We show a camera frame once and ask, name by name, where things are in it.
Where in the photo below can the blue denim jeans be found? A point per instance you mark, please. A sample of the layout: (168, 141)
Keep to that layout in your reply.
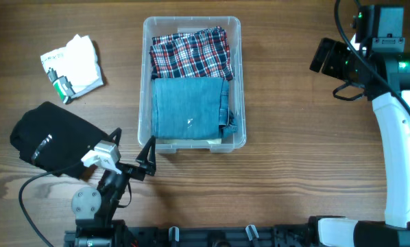
(192, 109)

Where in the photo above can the black garment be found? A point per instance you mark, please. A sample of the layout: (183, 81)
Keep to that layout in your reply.
(51, 138)

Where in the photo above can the clear plastic storage bin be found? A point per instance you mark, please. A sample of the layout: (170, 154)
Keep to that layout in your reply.
(164, 25)

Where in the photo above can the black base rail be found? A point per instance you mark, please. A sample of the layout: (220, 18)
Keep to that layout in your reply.
(277, 236)

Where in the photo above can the cream folded cloth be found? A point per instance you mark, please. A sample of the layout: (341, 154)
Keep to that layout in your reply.
(190, 141)

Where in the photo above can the red navy plaid shirt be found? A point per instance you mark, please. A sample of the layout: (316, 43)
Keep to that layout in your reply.
(205, 53)

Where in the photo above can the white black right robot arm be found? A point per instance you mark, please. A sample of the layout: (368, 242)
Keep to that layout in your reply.
(385, 80)

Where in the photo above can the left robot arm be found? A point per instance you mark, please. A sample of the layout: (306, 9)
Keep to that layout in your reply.
(94, 207)

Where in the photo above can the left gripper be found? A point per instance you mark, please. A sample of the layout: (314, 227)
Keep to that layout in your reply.
(139, 172)

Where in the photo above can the white printed shirt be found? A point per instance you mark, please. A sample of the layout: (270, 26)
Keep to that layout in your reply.
(73, 70)

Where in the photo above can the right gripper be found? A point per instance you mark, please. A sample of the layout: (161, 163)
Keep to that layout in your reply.
(330, 66)

